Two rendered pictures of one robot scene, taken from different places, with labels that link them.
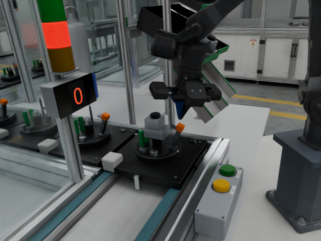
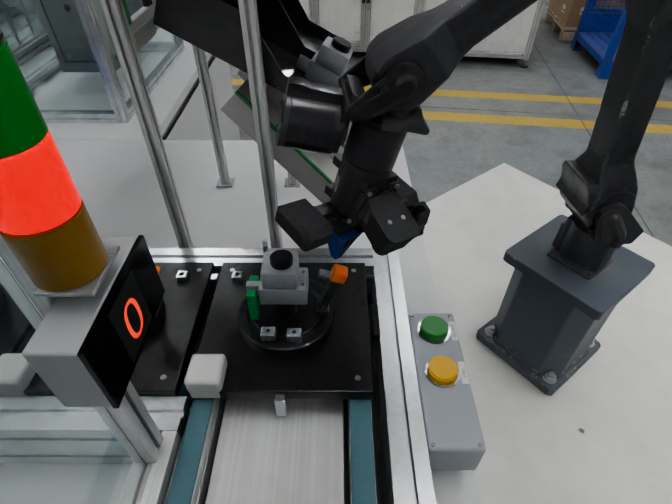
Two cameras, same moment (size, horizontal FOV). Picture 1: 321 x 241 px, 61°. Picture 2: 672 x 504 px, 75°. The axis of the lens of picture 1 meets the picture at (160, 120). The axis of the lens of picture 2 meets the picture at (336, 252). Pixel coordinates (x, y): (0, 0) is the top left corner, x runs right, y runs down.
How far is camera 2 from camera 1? 0.35 m
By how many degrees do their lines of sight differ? 29
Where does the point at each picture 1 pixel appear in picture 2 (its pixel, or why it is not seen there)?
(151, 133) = (278, 296)
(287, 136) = (530, 254)
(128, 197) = (270, 440)
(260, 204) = (475, 358)
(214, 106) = not seen: hidden behind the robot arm
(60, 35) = (48, 190)
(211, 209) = (452, 432)
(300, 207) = (551, 360)
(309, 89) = (603, 190)
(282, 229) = (525, 396)
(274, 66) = (337, 22)
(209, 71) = not seen: hidden behind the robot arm
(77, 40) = not seen: outside the picture
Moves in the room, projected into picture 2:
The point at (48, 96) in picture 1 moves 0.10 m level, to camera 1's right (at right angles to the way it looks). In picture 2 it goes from (62, 373) to (207, 320)
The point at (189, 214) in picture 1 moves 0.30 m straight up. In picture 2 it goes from (425, 460) to (484, 280)
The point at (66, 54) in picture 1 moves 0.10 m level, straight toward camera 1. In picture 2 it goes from (79, 236) to (155, 322)
